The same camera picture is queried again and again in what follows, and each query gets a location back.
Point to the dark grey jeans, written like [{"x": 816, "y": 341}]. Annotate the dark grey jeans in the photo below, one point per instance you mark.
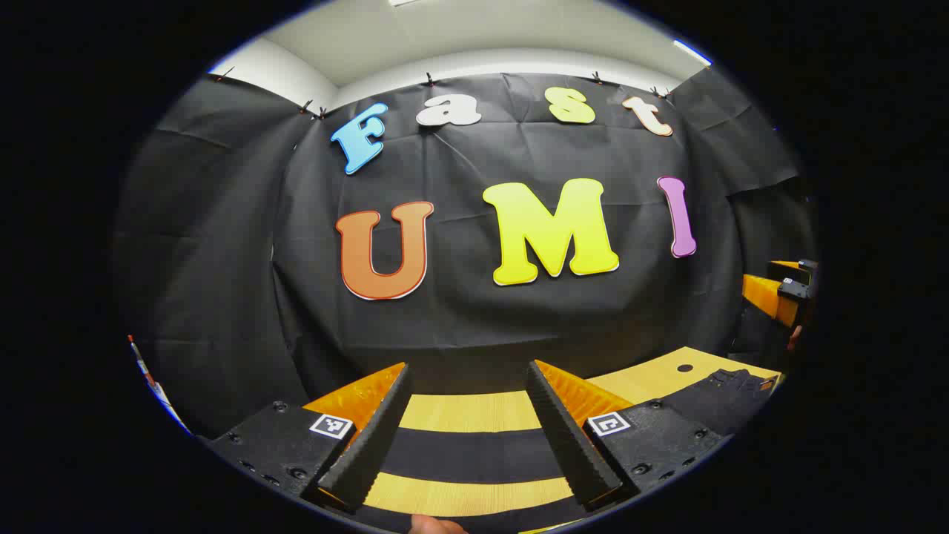
[{"x": 730, "y": 400}]

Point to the red capped marker pen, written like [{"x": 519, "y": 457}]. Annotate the red capped marker pen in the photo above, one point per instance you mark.
[{"x": 137, "y": 356}]

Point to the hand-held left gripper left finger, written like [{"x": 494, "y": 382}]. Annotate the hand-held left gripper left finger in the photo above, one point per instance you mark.
[{"x": 371, "y": 445}]

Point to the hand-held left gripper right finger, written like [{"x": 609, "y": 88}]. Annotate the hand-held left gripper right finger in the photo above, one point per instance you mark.
[{"x": 567, "y": 445}]

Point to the black backdrop cloth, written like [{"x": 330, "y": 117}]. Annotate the black backdrop cloth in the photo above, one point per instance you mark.
[{"x": 222, "y": 259}]

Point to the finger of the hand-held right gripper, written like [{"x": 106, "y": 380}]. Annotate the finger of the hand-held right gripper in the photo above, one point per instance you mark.
[
  {"x": 804, "y": 267},
  {"x": 764, "y": 295}
]

